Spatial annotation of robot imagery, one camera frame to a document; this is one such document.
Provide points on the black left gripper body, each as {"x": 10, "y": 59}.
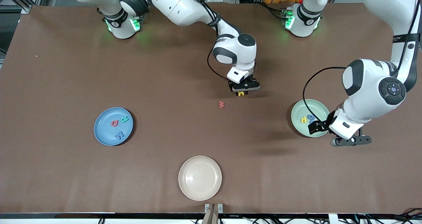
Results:
{"x": 321, "y": 125}

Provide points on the yellow foam small h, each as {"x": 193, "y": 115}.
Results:
{"x": 303, "y": 120}

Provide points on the yellow foam capital H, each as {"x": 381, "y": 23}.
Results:
{"x": 241, "y": 93}

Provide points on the red foam small w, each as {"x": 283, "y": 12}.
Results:
{"x": 221, "y": 104}

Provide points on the green foam letter R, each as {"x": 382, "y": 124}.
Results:
{"x": 124, "y": 120}

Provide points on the blue foam capital W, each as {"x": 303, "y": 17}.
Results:
{"x": 119, "y": 135}

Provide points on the red foam letter Q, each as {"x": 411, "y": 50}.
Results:
{"x": 113, "y": 123}

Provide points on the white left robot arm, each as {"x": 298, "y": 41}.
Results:
{"x": 369, "y": 85}

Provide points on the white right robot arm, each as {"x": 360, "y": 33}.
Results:
{"x": 184, "y": 6}

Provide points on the green plate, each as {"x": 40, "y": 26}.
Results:
{"x": 298, "y": 128}

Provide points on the beige plate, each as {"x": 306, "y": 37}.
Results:
{"x": 200, "y": 178}

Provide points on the blue plate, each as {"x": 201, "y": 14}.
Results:
{"x": 105, "y": 133}

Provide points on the white label tag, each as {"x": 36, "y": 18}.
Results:
{"x": 333, "y": 219}

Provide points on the brown table cover sheet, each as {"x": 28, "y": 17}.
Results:
{"x": 132, "y": 69}

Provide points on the metal table edge bracket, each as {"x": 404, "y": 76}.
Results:
{"x": 220, "y": 208}

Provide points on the aluminium frame post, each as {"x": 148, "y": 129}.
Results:
{"x": 26, "y": 0}

